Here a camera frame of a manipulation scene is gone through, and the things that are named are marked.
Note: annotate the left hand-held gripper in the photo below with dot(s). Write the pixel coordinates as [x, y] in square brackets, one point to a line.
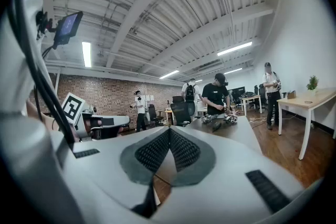
[72, 108]

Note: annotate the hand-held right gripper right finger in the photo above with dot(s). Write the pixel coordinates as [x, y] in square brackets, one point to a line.
[223, 165]

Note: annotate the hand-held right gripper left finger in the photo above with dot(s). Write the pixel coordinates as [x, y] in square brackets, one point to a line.
[105, 165]

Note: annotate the person's left forearm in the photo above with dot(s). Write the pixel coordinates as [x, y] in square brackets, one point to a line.
[31, 112]

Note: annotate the black computer mouse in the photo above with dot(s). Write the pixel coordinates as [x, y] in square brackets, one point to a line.
[216, 126]

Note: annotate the round yellow side table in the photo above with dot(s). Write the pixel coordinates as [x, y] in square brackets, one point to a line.
[168, 112]

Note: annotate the black office chair with headrest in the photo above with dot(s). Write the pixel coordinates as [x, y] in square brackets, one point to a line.
[181, 112]

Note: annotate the ceiling strip light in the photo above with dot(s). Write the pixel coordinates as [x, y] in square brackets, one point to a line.
[234, 48]
[86, 54]
[233, 70]
[169, 74]

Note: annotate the small light desk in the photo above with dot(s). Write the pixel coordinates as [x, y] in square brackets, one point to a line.
[250, 98]

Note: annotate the black backpack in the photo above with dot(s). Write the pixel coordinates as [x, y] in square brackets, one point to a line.
[189, 93]

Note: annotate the black computer monitor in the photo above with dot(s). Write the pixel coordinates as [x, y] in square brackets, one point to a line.
[237, 90]

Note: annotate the small wooden desk organizer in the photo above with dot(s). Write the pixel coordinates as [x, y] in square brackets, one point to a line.
[291, 95]

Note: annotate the person's white shirt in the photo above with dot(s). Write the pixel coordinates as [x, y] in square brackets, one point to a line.
[13, 73]

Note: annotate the light wooden desk white legs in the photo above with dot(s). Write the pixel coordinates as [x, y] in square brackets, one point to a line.
[323, 98]

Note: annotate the small potted green plant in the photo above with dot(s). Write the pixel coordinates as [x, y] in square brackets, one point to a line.
[312, 82]

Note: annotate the black screen mount clamp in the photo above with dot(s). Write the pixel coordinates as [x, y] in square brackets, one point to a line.
[43, 23]

